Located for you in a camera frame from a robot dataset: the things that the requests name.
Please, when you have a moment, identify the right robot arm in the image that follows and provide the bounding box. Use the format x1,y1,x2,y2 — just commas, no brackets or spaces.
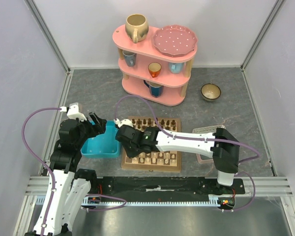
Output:
116,124,239,194

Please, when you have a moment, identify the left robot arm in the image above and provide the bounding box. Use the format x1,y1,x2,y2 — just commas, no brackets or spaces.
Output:
27,113,107,236

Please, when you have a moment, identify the wooden chess board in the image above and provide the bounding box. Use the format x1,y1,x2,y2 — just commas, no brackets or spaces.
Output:
121,116,182,173

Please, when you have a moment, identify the blue plastic bin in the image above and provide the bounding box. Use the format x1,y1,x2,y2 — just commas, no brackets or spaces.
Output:
81,120,121,159

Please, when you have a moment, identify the dark blue mug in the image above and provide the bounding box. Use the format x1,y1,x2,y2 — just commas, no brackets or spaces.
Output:
144,80,164,98

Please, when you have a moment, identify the pink three-tier shelf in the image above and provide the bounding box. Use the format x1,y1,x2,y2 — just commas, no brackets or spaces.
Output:
113,25,198,106

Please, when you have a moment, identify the pink clear plastic tray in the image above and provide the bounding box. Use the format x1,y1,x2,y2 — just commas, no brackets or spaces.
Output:
192,125,226,164

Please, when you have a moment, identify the grey-blue mug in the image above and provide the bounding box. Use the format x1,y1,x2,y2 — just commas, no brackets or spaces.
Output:
122,50,137,67

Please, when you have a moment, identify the orange cup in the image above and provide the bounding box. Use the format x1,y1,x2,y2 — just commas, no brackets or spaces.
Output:
148,62,162,78

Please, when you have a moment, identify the light blue mug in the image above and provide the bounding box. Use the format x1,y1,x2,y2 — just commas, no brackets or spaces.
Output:
169,62,184,74

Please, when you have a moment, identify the brown ceramic bowl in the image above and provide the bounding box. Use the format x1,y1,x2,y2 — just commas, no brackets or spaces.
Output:
201,83,222,101

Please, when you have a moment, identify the beige ceramic mug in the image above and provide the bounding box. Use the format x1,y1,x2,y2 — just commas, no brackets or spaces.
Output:
125,14,149,43

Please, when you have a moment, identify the pink polka dot plate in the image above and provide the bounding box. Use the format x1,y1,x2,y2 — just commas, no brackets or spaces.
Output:
152,25,198,58

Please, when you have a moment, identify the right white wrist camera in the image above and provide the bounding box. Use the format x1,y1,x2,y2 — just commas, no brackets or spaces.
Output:
114,118,133,128

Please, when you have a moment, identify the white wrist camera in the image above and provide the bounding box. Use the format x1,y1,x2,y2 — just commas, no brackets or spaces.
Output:
114,118,133,128
60,102,87,122

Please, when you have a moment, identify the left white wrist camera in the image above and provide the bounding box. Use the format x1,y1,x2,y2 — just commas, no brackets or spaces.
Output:
60,102,87,122

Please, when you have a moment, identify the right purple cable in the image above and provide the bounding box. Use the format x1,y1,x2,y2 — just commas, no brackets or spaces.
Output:
114,94,261,212

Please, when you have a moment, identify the purple cable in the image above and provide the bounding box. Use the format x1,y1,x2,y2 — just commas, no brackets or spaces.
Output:
21,107,67,234
114,94,261,212

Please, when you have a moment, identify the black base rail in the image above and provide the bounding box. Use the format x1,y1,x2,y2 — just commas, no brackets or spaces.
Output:
90,177,245,203

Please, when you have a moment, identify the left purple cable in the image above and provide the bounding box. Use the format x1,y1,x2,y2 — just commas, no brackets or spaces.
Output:
21,107,67,234

